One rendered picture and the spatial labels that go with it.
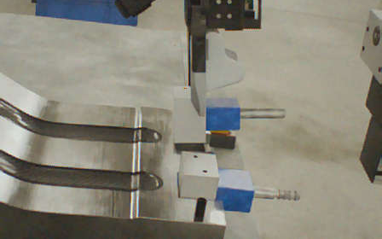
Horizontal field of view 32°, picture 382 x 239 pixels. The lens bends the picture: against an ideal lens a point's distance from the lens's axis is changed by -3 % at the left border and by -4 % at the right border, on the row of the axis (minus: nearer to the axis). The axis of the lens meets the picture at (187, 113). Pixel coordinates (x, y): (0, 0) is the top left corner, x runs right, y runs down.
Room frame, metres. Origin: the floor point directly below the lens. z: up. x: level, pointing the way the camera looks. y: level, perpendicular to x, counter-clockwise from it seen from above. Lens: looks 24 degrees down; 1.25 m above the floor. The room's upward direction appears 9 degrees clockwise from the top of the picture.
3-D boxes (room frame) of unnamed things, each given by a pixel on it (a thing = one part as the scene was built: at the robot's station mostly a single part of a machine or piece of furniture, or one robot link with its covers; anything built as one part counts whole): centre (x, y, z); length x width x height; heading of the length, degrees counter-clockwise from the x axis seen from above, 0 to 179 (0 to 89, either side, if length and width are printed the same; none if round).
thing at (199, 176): (0.63, -0.07, 0.89); 0.13 x 0.05 x 0.05; 96
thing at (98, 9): (3.94, 0.69, 0.11); 0.61 x 0.41 x 0.22; 99
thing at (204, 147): (0.74, -0.01, 0.87); 0.05 x 0.05 x 0.04; 6
